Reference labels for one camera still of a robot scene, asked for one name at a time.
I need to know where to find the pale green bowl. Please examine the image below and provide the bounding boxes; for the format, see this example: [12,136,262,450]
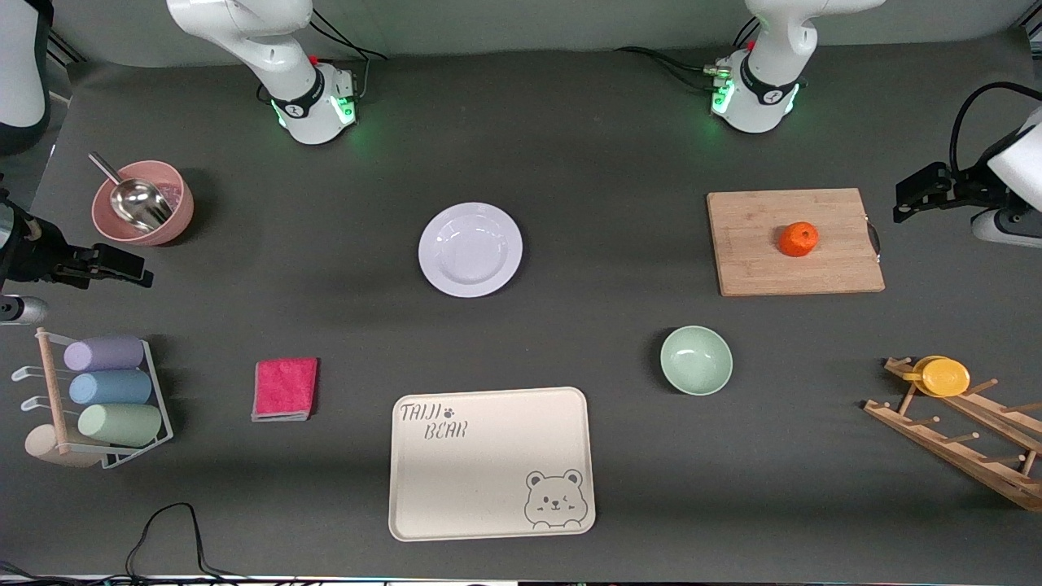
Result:
[659,326,733,397]

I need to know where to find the black right base cables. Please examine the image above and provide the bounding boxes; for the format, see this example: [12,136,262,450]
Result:
[309,0,387,103]

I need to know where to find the purple cup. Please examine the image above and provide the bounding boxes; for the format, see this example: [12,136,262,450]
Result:
[63,335,146,373]

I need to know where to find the metal scoop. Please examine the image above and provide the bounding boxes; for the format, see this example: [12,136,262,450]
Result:
[88,152,174,233]

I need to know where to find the pink folded cloth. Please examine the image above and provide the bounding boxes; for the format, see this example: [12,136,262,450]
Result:
[251,357,319,422]

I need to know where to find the black left base cables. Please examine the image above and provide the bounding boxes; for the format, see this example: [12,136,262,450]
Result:
[615,46,729,92]

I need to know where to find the cream bear print tray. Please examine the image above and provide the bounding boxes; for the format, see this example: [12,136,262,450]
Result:
[388,387,596,542]

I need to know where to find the blue cup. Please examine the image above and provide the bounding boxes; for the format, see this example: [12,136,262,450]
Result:
[68,370,153,406]

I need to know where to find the green cup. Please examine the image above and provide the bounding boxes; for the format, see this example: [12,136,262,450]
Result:
[77,403,163,447]

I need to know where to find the black table edge cable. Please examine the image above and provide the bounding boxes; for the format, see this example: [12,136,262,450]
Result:
[126,503,245,580]

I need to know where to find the bamboo cutting board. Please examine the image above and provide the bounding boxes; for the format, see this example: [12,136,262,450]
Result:
[707,188,886,297]

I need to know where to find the wooden mug rack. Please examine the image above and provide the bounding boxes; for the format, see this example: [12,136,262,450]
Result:
[863,356,1042,514]

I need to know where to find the white wire cup rack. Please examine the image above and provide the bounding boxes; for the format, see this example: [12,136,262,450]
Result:
[11,328,174,470]

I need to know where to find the white round plate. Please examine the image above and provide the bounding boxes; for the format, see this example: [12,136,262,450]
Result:
[418,202,523,298]

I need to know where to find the wooden rack rod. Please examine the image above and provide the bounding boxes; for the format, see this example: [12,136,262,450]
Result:
[37,328,70,454]

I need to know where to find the beige cup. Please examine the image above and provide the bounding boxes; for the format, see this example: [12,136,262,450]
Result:
[24,425,103,469]

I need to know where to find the yellow cup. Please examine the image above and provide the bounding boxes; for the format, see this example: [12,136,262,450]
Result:
[902,356,971,398]

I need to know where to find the pink bowl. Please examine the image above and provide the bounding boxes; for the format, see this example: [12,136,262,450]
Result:
[91,160,195,247]

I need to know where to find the orange fruit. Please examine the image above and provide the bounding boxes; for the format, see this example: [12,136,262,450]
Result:
[778,221,820,258]

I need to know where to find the black base cables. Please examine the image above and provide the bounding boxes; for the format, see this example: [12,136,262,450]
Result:
[615,46,729,92]
[309,0,387,103]

